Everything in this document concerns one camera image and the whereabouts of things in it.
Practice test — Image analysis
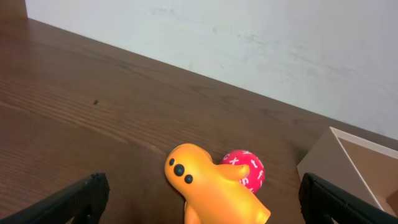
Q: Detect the red polyhedral letter ball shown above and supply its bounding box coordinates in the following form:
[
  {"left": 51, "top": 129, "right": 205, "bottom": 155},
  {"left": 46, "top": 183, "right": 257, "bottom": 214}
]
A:
[{"left": 220, "top": 150, "right": 266, "bottom": 193}]

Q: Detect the orange toy dog figure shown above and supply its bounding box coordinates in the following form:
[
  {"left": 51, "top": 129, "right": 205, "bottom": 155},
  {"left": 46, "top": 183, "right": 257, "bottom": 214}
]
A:
[{"left": 164, "top": 143, "right": 271, "bottom": 223}]

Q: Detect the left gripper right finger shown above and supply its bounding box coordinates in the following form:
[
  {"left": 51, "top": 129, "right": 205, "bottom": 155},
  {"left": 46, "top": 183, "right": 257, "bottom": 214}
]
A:
[{"left": 298, "top": 172, "right": 397, "bottom": 224}]

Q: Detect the white cardboard box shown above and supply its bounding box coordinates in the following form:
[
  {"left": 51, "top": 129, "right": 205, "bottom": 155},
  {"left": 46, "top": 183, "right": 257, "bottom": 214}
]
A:
[{"left": 297, "top": 127, "right": 397, "bottom": 217}]

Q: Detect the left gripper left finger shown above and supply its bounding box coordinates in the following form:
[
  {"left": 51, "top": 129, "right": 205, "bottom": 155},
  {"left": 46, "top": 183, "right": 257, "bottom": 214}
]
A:
[{"left": 1, "top": 172, "right": 109, "bottom": 224}]

